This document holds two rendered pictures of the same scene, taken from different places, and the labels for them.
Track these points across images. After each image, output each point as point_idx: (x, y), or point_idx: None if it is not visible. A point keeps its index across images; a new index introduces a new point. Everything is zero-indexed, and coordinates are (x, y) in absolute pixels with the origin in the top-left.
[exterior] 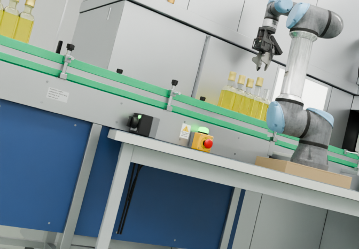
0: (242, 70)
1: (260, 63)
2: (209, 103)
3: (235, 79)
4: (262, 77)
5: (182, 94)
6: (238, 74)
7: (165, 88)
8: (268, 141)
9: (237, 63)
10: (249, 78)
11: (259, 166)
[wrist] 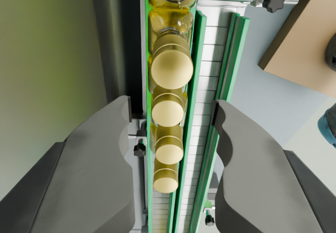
0: (6, 122)
1: (127, 130)
2: (214, 166)
3: (52, 109)
4: (191, 76)
5: (206, 198)
6: (33, 121)
7: (202, 214)
8: (243, 11)
9: (2, 186)
10: (172, 124)
11: (309, 117)
